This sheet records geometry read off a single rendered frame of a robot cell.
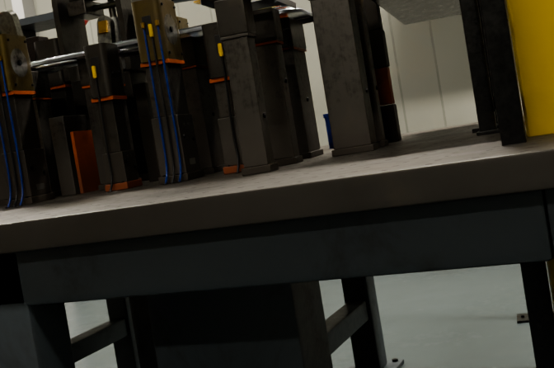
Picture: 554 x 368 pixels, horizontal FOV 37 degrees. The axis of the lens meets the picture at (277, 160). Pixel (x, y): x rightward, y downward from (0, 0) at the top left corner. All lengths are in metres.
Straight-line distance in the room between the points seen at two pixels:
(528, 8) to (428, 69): 3.17
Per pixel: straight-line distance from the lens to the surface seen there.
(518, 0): 1.19
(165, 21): 1.61
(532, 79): 1.18
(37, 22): 2.32
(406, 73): 4.37
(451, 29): 4.33
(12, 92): 1.77
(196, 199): 1.00
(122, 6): 2.07
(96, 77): 1.68
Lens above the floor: 0.76
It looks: 2 degrees down
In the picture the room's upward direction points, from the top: 9 degrees counter-clockwise
